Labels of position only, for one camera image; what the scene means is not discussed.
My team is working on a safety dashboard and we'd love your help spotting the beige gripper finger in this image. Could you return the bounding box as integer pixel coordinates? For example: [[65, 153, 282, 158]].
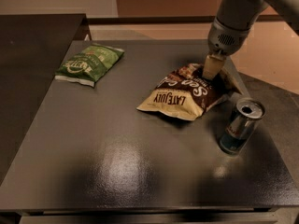
[[203, 54, 225, 80]]

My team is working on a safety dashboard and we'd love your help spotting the brown chip bag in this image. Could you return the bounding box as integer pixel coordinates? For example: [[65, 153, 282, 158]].
[[137, 63, 243, 121]]

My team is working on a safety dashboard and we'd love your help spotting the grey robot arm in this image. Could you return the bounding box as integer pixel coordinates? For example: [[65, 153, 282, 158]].
[[203, 0, 299, 80]]

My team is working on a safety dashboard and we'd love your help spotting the green jalapeno chip bag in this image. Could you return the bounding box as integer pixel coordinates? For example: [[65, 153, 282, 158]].
[[55, 44, 124, 87]]

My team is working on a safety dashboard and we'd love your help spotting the silver blue drink can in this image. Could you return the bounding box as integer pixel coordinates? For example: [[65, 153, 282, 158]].
[[219, 97, 265, 155]]

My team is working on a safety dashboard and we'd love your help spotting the dark side cabinet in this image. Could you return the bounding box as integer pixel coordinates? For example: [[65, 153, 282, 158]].
[[0, 13, 91, 183]]

